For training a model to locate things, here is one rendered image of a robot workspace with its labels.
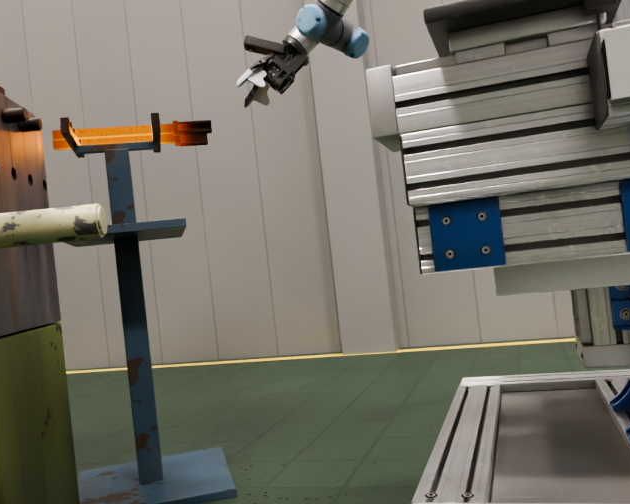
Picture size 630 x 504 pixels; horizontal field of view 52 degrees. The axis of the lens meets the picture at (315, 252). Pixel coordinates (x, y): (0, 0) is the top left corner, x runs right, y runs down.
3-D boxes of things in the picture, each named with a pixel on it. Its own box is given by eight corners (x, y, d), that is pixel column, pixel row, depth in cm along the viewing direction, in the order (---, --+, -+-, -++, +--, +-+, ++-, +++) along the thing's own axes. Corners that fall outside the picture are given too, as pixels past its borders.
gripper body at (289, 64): (277, 86, 166) (308, 52, 167) (253, 65, 167) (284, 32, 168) (279, 97, 173) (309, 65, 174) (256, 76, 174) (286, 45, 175)
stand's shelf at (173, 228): (181, 237, 193) (180, 230, 193) (186, 226, 154) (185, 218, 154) (75, 247, 186) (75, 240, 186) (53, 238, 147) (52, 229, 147)
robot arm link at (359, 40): (339, 55, 160) (309, 36, 165) (362, 64, 169) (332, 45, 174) (354, 25, 157) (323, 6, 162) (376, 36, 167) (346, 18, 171)
